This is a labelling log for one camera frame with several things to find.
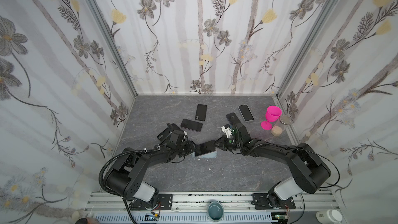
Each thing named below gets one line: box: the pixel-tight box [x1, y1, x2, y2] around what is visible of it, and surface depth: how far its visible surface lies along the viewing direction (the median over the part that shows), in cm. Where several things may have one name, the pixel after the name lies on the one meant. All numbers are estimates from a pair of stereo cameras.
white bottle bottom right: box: [316, 208, 343, 224], surface depth 65 cm
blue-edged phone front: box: [238, 104, 254, 121], surface depth 113 cm
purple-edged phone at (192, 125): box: [180, 118, 204, 132], surface depth 106 cm
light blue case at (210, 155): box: [191, 150, 217, 159], surface depth 90 cm
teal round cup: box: [207, 201, 225, 222], surface depth 73 cm
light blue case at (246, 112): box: [237, 103, 255, 122], surface depth 113 cm
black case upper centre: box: [194, 103, 208, 122], surface depth 113 cm
